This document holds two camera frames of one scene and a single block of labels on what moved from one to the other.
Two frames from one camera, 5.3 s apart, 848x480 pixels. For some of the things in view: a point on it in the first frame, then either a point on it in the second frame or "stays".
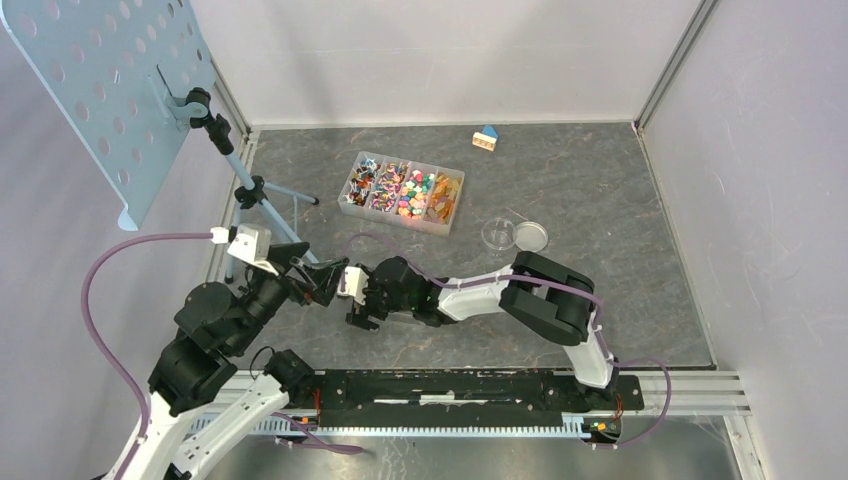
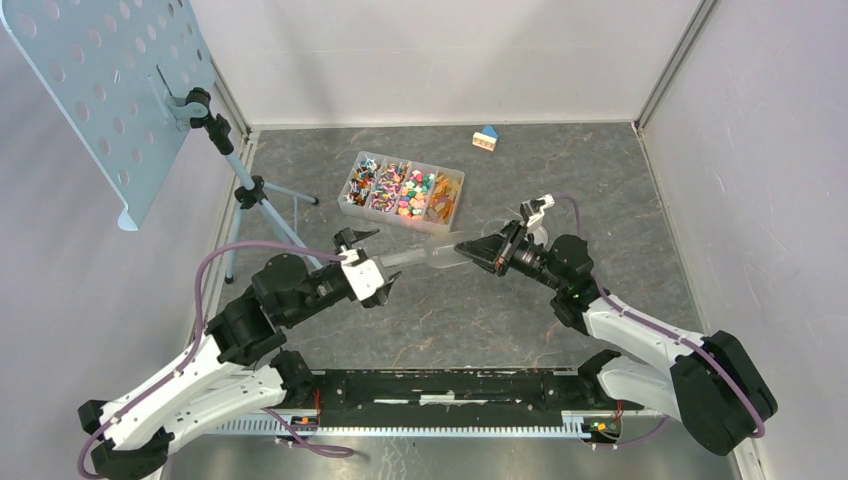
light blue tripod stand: x=246 y=196 stays
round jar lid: x=530 y=236 stays
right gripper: x=362 y=320 -> x=495 y=252
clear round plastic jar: x=498 y=233 stays
